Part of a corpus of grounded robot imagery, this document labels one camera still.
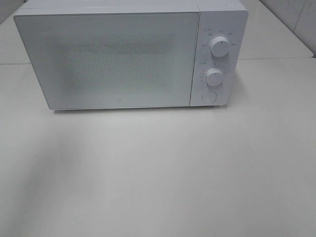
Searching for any round white door release button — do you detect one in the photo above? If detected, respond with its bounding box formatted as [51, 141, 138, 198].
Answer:
[202, 91, 217, 104]

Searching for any white microwave door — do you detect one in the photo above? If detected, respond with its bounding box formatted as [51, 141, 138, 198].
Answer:
[14, 12, 199, 110]

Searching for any lower white microwave knob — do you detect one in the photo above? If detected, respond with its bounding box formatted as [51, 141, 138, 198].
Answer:
[205, 68, 224, 86]

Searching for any white microwave knob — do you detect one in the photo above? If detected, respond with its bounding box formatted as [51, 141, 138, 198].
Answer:
[209, 35, 230, 57]
[205, 68, 224, 86]

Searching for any upper white microwave knob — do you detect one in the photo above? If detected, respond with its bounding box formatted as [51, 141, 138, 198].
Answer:
[209, 35, 230, 57]

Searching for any white microwave oven body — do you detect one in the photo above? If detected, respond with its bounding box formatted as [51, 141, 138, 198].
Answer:
[14, 0, 248, 109]

